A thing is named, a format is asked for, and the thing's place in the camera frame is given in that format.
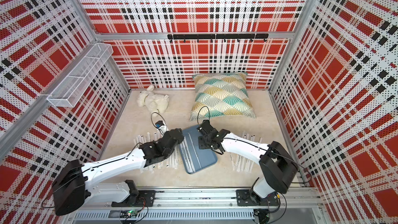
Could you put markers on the black wall hook rail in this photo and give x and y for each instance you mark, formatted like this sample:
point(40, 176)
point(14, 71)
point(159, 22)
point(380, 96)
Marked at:
point(185, 37)

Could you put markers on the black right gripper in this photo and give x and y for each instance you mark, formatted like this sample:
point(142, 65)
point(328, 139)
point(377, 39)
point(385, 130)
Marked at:
point(201, 144)

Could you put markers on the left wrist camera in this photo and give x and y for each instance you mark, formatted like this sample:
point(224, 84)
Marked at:
point(161, 126)

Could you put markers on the white plush toy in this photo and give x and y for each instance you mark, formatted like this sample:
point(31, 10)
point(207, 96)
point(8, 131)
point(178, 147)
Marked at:
point(152, 101)

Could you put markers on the geometric fan pattern pillow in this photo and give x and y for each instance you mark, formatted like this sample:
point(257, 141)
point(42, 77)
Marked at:
point(223, 94)

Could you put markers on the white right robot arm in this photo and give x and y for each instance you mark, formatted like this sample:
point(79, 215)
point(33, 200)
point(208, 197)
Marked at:
point(277, 166)

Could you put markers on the green circuit board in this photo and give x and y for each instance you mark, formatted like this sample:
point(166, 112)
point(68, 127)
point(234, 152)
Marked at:
point(129, 214)

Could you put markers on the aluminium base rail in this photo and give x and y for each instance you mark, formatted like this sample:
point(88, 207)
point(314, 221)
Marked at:
point(210, 205)

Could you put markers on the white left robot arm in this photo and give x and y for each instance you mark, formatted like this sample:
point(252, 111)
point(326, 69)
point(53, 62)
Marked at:
point(71, 187)

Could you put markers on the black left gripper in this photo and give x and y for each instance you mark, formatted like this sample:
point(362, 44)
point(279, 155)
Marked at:
point(178, 129)

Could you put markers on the blue plastic storage tray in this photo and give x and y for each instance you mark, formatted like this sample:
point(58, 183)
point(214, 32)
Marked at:
point(202, 158)

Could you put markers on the white wire mesh basket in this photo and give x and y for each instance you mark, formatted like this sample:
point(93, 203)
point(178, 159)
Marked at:
point(70, 90)

